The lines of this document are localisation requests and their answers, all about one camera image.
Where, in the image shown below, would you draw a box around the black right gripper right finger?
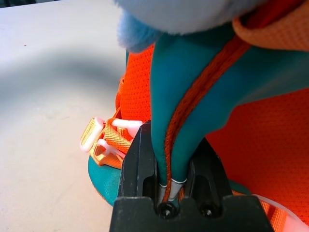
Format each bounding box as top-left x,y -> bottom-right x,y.
184,137 -> 233,203

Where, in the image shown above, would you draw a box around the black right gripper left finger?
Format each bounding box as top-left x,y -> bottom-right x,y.
118,120 -> 159,201

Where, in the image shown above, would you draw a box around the orange teal backpack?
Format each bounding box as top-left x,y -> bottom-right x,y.
79,0 -> 309,232

